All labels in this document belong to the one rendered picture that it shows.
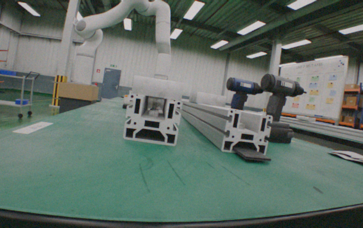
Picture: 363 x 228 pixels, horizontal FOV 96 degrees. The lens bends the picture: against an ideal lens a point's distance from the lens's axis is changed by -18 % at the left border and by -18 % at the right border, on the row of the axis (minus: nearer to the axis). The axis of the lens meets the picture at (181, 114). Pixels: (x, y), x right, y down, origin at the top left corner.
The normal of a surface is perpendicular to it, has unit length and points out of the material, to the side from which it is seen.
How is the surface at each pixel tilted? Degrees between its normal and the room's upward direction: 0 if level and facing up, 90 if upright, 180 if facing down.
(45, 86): 90
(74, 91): 90
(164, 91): 90
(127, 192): 0
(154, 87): 90
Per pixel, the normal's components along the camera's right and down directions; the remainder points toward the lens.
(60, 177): 0.15, -0.99
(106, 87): 0.24, 0.11
